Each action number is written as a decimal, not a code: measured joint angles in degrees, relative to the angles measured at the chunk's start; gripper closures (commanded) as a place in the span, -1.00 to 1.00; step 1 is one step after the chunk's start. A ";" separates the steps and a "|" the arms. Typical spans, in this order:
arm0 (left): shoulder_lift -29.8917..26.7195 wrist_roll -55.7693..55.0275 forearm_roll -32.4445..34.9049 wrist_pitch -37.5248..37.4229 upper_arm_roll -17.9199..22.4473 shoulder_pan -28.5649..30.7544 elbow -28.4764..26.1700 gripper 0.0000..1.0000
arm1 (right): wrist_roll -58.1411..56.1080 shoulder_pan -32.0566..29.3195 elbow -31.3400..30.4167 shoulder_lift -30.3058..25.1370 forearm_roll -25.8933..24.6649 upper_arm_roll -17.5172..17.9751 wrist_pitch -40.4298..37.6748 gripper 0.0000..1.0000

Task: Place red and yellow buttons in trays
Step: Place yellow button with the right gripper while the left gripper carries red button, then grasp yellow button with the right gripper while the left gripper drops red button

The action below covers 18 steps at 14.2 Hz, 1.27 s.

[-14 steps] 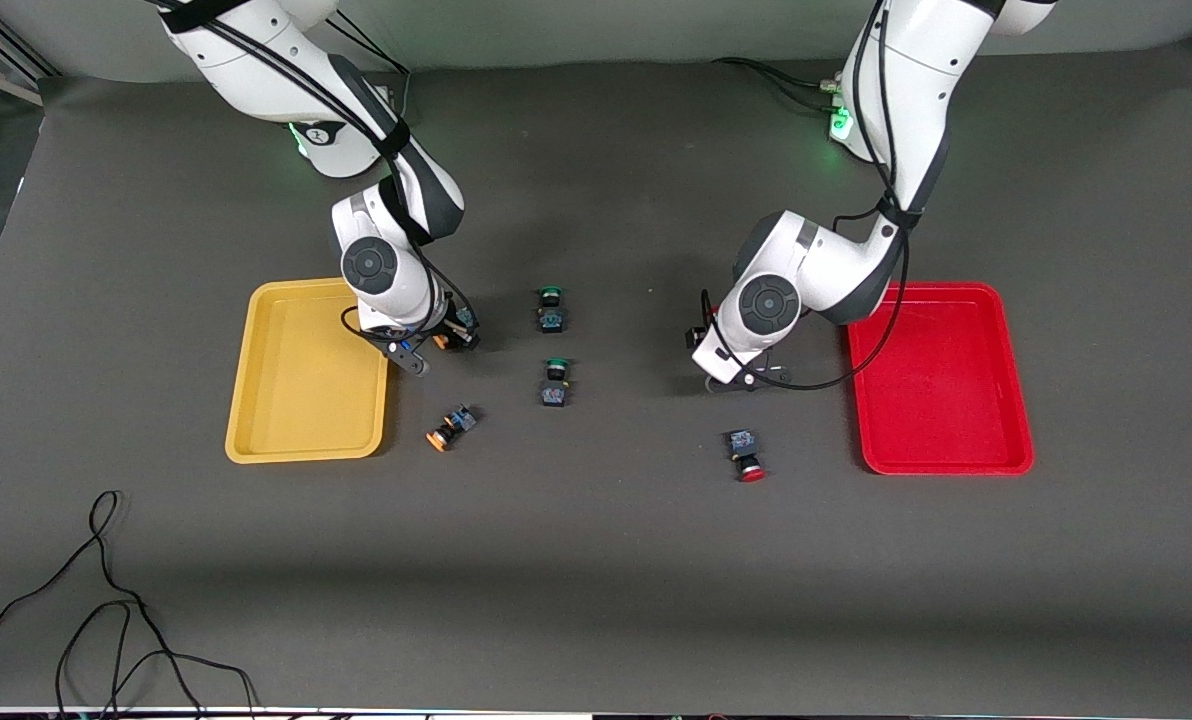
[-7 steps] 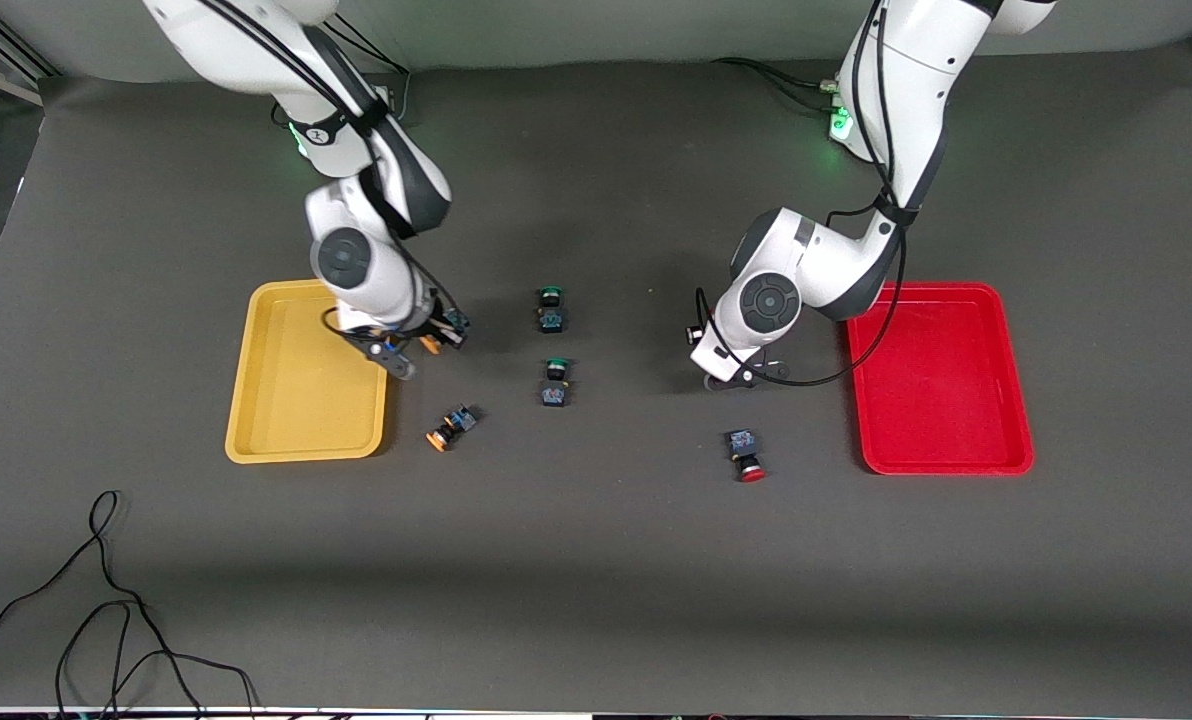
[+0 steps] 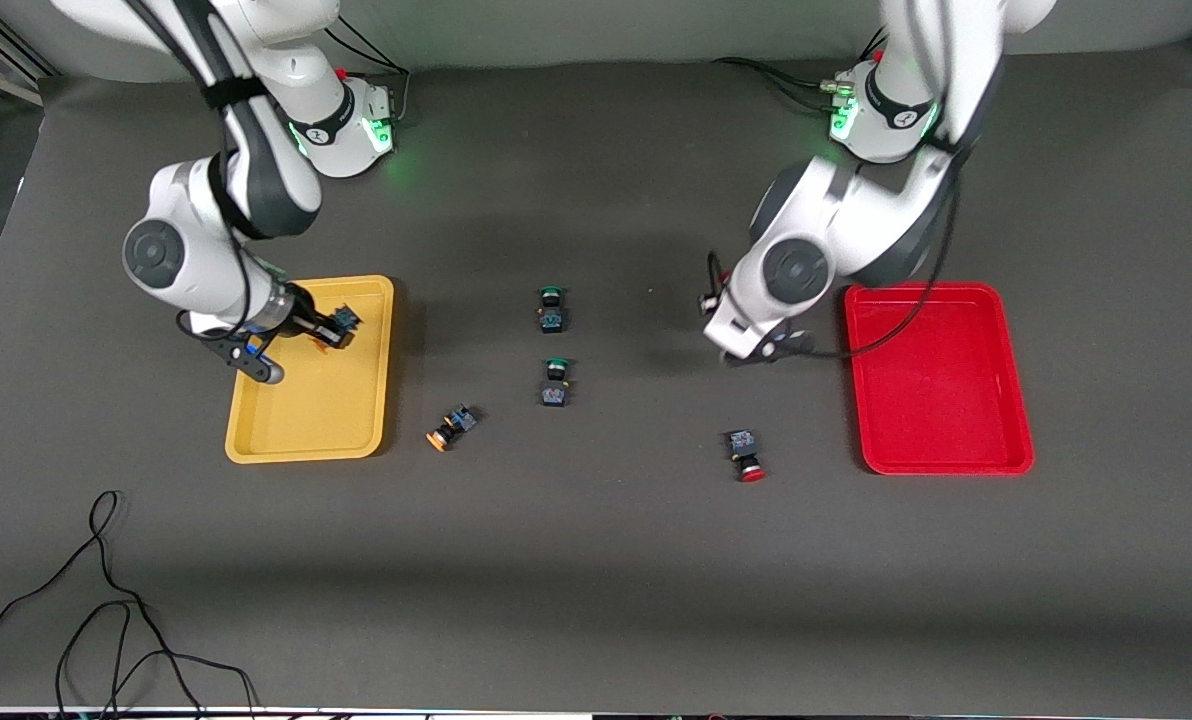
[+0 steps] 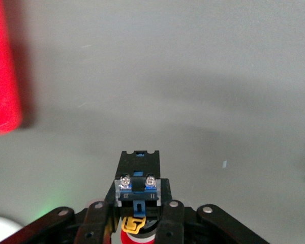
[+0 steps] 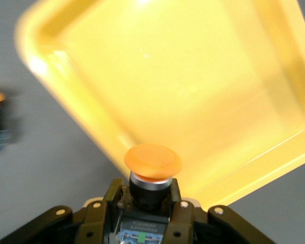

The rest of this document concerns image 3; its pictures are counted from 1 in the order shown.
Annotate black arm base cables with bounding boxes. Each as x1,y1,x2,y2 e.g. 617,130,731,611
321,12,412,129
713,22,892,113

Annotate yellow push button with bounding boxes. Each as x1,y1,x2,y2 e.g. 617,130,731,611
318,307,362,351
426,404,482,453

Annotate long loose black cable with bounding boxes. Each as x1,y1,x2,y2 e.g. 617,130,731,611
0,490,257,716

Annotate black left arm base cables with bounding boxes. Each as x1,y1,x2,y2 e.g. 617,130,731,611
713,22,892,113

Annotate yellow plastic tray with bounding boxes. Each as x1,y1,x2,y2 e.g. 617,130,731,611
224,275,395,465

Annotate red plastic tray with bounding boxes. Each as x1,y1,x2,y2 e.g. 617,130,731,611
844,282,1035,476

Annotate red push button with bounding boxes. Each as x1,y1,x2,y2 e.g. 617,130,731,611
725,429,767,484

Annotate dark grey table cover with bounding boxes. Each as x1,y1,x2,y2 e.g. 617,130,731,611
0,35,1192,716

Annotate black right arm base cables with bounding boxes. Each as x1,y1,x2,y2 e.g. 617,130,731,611
321,12,412,129

